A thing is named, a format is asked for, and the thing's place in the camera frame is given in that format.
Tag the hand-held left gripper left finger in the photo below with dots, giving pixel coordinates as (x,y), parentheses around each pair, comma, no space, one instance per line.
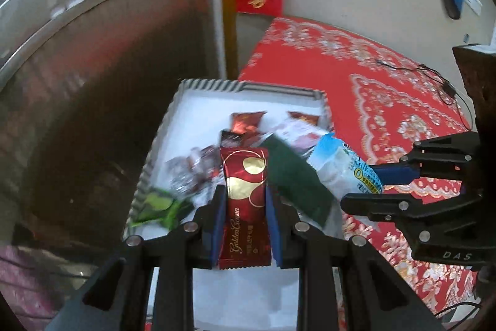
(219,234)

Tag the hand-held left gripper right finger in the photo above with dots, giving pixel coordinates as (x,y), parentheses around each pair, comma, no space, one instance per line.
(274,238)

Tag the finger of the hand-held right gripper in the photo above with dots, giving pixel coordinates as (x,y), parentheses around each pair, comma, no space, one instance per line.
(395,174)
(372,203)

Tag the blue and white milk packet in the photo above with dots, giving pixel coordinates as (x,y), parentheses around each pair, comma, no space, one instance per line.
(341,168)

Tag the red packet with gold circles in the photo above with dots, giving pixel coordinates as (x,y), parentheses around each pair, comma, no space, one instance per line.
(244,191)

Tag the dark green packet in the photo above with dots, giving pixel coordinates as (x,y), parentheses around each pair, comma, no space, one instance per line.
(294,176)

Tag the black and green packet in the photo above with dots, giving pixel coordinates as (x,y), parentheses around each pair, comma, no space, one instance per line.
(159,205)

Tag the small white strawberry packet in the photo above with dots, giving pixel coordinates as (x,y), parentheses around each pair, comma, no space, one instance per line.
(186,172)

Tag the large white strawberry snack packet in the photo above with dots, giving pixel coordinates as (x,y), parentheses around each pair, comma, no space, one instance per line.
(302,135)

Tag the dark red gold-square packet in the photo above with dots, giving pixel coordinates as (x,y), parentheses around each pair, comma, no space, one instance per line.
(306,117)

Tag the small red foil packet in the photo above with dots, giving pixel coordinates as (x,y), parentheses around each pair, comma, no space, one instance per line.
(246,121)

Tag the striped cardboard box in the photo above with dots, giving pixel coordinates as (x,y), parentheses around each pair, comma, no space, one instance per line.
(201,110)

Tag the brown wooden furniture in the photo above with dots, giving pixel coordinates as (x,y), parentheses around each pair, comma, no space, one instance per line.
(480,90)

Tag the purple cloth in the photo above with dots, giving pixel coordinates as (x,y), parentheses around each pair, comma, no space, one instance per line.
(27,276)

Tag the wooden door frame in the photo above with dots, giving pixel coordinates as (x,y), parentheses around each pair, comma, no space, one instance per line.
(228,24)

